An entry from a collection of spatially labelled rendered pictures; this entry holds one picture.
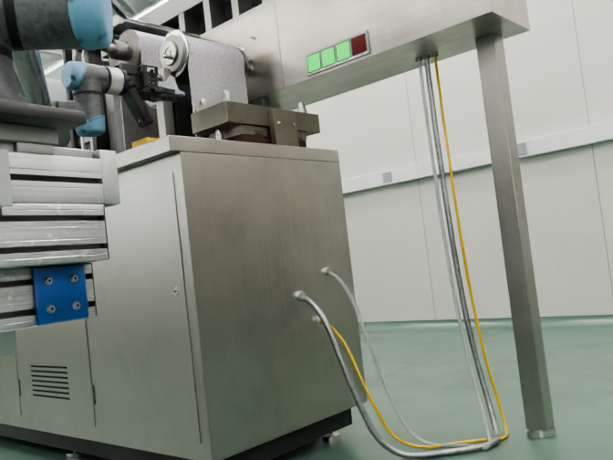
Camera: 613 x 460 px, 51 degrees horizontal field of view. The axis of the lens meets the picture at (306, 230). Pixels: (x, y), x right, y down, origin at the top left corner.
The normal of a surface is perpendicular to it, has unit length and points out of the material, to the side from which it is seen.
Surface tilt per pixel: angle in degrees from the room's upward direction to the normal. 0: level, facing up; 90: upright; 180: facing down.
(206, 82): 90
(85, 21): 128
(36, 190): 90
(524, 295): 90
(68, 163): 90
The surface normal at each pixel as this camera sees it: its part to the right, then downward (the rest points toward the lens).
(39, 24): 0.27, 0.58
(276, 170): 0.74, -0.12
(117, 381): -0.66, 0.04
